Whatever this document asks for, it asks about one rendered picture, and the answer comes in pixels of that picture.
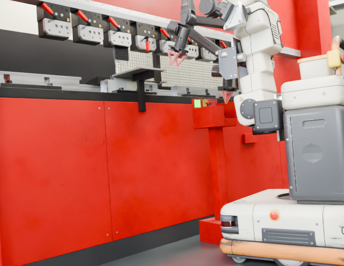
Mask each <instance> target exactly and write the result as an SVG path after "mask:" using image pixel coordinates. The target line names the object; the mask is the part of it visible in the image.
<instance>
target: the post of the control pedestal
mask: <svg viewBox="0 0 344 266"><path fill-rule="evenodd" d="M208 133H209V147H210V155H211V169H212V183H213V198H214V212H215V219H216V220H220V218H219V217H220V215H221V209H222V207H223V206H224V205H226V204H228V199H227V185H226V170H225V157H224V143H223V128H222V127H213V128H209V129H208Z"/></svg>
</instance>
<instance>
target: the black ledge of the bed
mask: <svg viewBox="0 0 344 266"><path fill-rule="evenodd" d="M0 97H7V98H37V99H68V100H98V101H128V102H138V94H131V93H111V92H91V91H71V90H51V89H31V88H11V87H0ZM192 99H217V104H218V103H223V102H224V99H222V98H202V97H182V96H162V95H151V94H146V95H145V101H146V102H159V103H188V104H192Z"/></svg>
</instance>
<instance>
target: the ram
mask: <svg viewBox="0 0 344 266"><path fill-rule="evenodd" d="M10 1H15V2H20V3H25V4H30V5H35V6H37V5H38V4H40V3H41V2H43V1H45V2H49V3H54V4H59V5H63V6H68V7H70V13H72V12H74V11H75V10H77V9H81V10H86V11H91V12H95V13H100V14H101V15H102V19H103V18H105V17H107V16H109V15H110V16H114V17H119V18H124V19H128V20H130V24H131V23H133V22H136V21H137V22H142V23H146V24H151V25H154V26H155V29H156V28H158V27H160V26H161V27H165V28H167V25H168V24H167V23H163V22H159V21H154V20H149V19H146V18H142V17H137V16H132V15H128V14H124V13H119V12H114V11H110V10H107V9H102V8H97V7H93V6H89V5H84V4H79V3H75V2H70V1H66V0H10ZM91 1H95V2H99V3H104V4H108V5H112V6H116V7H121V8H125V9H128V10H132V11H137V12H141V13H145V14H150V15H154V16H158V17H163V18H167V19H170V20H174V21H179V22H180V12H181V0H91ZM266 1H267V5H268V6H269V7H270V9H271V10H272V11H274V12H275V13H277V15H278V17H279V21H281V22H280V25H281V30H282V35H281V41H282V43H283V46H284V47H287V48H291V49H296V50H300V41H299V29H298V16H297V3H296V0H266ZM199 4H200V0H194V5H195V12H196V15H199V16H206V15H204V14H202V13H201V12H200V11H199ZM201 27H204V26H201ZM204 28H207V29H212V30H216V31H221V32H225V33H229V34H234V31H230V32H228V31H226V30H224V29H221V28H212V27H204ZM196 31H197V32H198V33H200V34H201V35H203V36H207V37H212V38H215V40H219V39H220V40H224V41H230V42H231V38H230V37H225V36H220V35H216V34H212V33H207V32H202V31H198V30H196ZM275 55H279V56H284V57H287V58H293V59H294V58H299V57H301V54H300V53H295V52H290V51H286V50H282V51H281V52H279V53H277V54H275Z"/></svg>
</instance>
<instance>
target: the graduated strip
mask: <svg viewBox="0 0 344 266"><path fill-rule="evenodd" d="M66 1H70V2H75V3H79V4H84V5H89V6H93V7H97V8H102V9H105V10H110V11H114V12H119V13H124V14H128V15H132V16H137V17H142V18H146V19H149V20H154V21H159V22H163V23H167V24H169V22H170V21H174V20H170V19H167V18H163V17H158V16H154V15H150V14H145V13H141V12H137V11H132V10H129V9H125V8H121V7H116V6H112V5H108V4H104V3H99V2H95V1H91V0H66ZM194 29H195V30H198V31H202V32H207V33H212V34H216V35H220V36H225V37H230V38H231V37H234V38H236V37H235V35H234V34H229V33H225V32H221V31H216V30H212V29H209V28H204V27H200V26H194ZM236 39H237V38H236ZM282 49H283V50H286V51H290V52H295V53H300V50H296V49H291V48H288V47H284V48H282Z"/></svg>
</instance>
